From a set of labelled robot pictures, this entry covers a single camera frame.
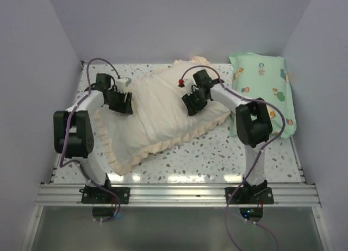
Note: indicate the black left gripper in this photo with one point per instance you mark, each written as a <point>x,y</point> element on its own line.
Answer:
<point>124,107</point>

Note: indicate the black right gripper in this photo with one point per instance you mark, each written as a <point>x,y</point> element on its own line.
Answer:
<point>191,108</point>

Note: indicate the white pillowcase with cream ruffle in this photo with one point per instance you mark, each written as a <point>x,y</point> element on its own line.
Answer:
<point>160,118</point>

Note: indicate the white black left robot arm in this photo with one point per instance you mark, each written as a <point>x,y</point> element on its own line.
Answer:
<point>73,134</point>

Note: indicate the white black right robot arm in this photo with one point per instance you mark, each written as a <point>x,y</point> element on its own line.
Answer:
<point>252,121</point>

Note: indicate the green cartoon print pillow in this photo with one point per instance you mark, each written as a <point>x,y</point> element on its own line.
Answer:
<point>266,77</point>

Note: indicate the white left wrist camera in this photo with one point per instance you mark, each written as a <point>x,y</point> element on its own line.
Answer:
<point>124,84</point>

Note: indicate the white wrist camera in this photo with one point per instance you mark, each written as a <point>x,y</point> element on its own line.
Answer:
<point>124,84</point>
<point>186,83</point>

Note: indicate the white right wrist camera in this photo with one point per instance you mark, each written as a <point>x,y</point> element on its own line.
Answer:
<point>186,83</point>

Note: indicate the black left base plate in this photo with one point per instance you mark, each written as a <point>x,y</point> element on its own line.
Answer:
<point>106,194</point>

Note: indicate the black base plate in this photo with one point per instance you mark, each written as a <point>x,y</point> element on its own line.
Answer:
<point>106,194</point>
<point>250,195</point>

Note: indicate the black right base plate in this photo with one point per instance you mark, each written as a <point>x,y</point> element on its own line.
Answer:
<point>250,195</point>

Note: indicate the aluminium front rail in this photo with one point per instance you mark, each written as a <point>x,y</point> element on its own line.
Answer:
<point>181,195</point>

